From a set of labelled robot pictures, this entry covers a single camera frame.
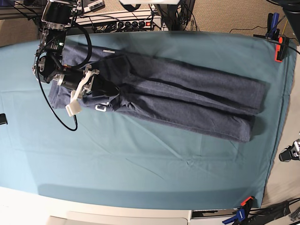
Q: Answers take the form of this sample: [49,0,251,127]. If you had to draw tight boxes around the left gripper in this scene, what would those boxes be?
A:
[279,139,300,162]

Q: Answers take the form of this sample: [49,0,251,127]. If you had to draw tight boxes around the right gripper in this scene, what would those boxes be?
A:
[56,64,120,101]

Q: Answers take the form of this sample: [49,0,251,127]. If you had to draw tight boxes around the blue-grey T-shirt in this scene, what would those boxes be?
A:
[48,42,268,143]

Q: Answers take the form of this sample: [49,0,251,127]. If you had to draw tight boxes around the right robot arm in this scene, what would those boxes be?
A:
[33,0,120,108]

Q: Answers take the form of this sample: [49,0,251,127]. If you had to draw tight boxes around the teal table cloth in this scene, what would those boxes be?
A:
[0,31,297,210]

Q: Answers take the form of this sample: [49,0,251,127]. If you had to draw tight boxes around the blue orange clamp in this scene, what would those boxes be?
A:
[222,196,255,225]

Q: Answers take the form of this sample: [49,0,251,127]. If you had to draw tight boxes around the white power strip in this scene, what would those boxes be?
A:
[106,19,161,32]

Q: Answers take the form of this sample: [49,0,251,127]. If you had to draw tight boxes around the orange black clamp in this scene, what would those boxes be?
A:
[275,36,289,62]

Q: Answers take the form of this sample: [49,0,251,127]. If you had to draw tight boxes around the blue clamp at corner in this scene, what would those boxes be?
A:
[265,13,280,41]

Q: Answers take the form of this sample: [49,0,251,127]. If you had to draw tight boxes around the white foam board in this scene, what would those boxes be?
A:
[46,210,189,225]

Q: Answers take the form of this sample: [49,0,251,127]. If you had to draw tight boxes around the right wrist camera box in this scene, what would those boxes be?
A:
[65,99,82,117]

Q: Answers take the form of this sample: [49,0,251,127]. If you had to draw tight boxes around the tangled black cables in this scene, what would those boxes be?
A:
[77,0,200,32]

